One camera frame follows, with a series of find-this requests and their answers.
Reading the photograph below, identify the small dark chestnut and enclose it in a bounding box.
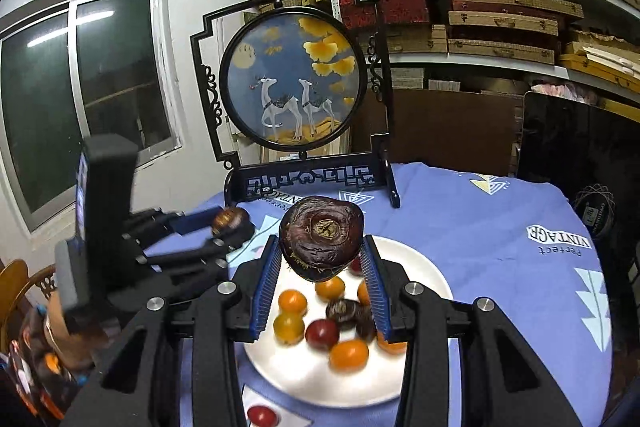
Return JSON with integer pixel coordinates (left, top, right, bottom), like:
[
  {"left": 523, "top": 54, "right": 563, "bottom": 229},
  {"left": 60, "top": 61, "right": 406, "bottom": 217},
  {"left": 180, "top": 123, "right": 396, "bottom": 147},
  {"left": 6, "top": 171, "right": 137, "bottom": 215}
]
[{"left": 210, "top": 207, "right": 250, "bottom": 237}]

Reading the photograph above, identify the orange kumquat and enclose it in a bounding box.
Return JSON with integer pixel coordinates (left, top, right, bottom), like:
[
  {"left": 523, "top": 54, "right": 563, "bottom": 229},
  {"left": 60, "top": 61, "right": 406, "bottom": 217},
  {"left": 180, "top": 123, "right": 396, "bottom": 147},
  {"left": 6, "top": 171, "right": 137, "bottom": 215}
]
[
  {"left": 278, "top": 289, "right": 308, "bottom": 317},
  {"left": 314, "top": 277, "right": 346, "bottom": 303}
]

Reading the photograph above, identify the dark red plum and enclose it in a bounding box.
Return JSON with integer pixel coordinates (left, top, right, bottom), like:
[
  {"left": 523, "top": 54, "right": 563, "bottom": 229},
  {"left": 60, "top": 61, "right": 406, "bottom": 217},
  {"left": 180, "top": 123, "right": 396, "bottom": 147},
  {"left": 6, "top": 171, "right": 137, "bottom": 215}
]
[{"left": 348, "top": 257, "right": 362, "bottom": 277}]

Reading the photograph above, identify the large dark water chestnut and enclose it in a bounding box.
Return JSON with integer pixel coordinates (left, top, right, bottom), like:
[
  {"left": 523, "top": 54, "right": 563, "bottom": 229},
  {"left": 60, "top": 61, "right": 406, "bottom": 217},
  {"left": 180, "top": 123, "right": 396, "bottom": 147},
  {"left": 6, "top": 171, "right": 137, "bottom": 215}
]
[{"left": 355, "top": 306, "right": 376, "bottom": 343}]

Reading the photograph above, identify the yellow tomato on plate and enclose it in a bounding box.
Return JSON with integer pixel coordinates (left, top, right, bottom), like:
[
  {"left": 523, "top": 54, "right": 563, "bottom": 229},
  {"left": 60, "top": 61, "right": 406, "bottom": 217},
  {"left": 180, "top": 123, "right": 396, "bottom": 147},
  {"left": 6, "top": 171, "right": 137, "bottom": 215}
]
[{"left": 273, "top": 312, "right": 306, "bottom": 346}]

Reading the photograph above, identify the orange kumquat in pile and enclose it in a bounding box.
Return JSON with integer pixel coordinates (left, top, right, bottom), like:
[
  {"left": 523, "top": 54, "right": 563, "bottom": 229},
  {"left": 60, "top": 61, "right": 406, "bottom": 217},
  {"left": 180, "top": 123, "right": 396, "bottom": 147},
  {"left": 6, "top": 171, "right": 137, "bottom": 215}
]
[{"left": 278, "top": 289, "right": 308, "bottom": 317}]

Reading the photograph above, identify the wooden chair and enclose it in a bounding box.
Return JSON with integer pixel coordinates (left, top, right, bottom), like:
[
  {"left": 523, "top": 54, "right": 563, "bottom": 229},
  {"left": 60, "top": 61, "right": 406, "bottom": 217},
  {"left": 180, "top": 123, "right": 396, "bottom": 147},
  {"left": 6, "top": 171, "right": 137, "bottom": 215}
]
[{"left": 1, "top": 259, "right": 56, "bottom": 355}]

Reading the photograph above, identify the white oval plate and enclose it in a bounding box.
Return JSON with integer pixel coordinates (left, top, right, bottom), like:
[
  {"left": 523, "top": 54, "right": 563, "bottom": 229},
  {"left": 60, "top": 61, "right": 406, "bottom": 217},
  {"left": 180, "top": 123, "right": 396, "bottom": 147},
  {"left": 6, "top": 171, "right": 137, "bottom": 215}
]
[{"left": 244, "top": 235, "right": 454, "bottom": 409}]

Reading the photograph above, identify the red plum on plate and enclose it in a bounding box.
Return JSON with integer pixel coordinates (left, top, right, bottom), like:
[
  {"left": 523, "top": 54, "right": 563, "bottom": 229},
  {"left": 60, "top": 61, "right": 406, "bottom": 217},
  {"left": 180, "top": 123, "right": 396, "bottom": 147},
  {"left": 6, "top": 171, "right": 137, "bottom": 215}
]
[{"left": 305, "top": 319, "right": 340, "bottom": 351}]

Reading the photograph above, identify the red cherry tomato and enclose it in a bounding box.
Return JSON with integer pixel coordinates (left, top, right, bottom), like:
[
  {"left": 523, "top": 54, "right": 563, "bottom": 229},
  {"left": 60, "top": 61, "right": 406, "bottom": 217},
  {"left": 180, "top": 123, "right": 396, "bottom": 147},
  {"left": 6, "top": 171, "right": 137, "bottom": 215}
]
[{"left": 247, "top": 404, "right": 280, "bottom": 427}]

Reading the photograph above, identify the orange kumquat plate right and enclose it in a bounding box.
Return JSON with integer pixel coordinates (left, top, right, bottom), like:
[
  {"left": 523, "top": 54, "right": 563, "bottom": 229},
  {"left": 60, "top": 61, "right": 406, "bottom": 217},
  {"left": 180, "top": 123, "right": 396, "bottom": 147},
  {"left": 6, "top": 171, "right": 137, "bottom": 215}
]
[{"left": 376, "top": 332, "right": 408, "bottom": 355}]

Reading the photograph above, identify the orange kumquat plate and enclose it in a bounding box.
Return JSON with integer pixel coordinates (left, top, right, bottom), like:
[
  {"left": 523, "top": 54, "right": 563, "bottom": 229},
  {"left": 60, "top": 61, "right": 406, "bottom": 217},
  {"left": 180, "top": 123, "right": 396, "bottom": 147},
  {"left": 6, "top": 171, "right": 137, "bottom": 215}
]
[
  {"left": 357, "top": 280, "right": 370, "bottom": 307},
  {"left": 329, "top": 339, "right": 369, "bottom": 373},
  {"left": 376, "top": 332, "right": 408, "bottom": 355}
]

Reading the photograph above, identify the dark chestnut on plate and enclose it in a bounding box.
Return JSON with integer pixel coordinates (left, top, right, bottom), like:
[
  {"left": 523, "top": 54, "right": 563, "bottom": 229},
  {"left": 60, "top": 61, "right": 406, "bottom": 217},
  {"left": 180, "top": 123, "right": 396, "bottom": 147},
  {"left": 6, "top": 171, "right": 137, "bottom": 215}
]
[{"left": 326, "top": 298, "right": 361, "bottom": 331}]

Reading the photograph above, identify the orange kumquat plate front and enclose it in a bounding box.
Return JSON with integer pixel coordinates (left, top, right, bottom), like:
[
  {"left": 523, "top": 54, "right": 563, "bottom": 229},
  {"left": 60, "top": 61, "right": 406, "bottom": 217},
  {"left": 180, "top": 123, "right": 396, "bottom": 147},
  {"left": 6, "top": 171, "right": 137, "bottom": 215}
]
[{"left": 329, "top": 339, "right": 369, "bottom": 373}]

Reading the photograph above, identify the blue patterned tablecloth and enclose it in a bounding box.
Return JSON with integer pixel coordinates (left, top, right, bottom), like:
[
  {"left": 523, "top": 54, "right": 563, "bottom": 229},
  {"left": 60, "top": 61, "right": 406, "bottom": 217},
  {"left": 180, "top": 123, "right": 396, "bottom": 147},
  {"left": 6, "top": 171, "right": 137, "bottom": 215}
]
[{"left": 144, "top": 161, "right": 614, "bottom": 427}]

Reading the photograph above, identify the orange kumquat plate back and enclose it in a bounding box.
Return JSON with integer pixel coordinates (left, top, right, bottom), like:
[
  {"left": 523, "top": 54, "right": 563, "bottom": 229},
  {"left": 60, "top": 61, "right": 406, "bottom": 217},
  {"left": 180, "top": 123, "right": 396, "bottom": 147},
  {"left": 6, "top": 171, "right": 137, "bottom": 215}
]
[{"left": 357, "top": 280, "right": 370, "bottom": 307}]

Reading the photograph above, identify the round deer art screen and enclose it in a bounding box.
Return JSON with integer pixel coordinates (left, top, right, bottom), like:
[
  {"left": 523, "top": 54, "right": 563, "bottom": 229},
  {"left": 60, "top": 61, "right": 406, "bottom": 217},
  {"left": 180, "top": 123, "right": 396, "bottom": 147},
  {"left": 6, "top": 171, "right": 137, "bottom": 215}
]
[{"left": 190, "top": 0, "right": 400, "bottom": 207}]

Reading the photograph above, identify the brown cardboard panel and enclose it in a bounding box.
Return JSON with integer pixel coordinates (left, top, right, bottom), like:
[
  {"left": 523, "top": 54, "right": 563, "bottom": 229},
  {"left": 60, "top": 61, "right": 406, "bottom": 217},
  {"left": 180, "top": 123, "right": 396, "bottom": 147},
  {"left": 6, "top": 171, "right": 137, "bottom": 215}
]
[{"left": 388, "top": 89, "right": 523, "bottom": 176}]

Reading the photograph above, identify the window with white frame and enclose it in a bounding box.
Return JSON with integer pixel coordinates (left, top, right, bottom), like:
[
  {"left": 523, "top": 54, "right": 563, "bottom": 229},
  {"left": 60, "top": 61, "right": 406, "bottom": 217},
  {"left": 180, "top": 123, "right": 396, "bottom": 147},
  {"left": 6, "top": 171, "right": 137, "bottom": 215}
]
[{"left": 1, "top": 0, "right": 183, "bottom": 232}]

